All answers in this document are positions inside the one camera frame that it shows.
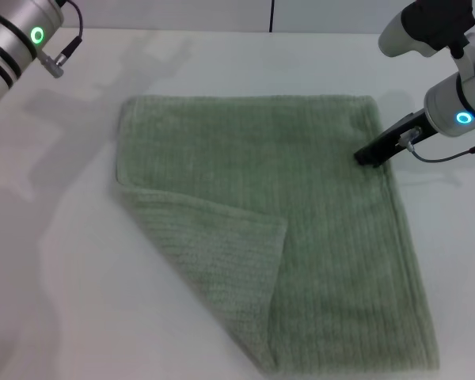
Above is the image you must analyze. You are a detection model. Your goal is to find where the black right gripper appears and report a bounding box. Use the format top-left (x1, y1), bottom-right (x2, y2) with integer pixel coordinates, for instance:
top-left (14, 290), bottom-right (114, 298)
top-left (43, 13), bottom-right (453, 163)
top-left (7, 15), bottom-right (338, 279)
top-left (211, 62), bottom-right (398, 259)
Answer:
top-left (353, 108), bottom-right (435, 169)

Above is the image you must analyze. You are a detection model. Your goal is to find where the green ribbed towel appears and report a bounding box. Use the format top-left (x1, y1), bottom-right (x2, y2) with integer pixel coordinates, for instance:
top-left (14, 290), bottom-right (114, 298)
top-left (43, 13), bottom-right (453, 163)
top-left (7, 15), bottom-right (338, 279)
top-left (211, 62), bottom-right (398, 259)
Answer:
top-left (110, 94), bottom-right (441, 362)

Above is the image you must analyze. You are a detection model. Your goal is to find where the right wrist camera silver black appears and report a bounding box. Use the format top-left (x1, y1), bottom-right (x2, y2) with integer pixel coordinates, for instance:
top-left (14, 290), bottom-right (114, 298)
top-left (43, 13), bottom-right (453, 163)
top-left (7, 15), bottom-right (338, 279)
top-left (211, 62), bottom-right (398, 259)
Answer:
top-left (378, 0), bottom-right (475, 59)

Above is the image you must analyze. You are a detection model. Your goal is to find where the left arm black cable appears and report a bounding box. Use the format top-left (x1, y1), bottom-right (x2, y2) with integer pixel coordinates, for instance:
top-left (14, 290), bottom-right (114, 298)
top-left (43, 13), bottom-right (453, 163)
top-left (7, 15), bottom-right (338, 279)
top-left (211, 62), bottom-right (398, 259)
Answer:
top-left (35, 0), bottom-right (84, 79)

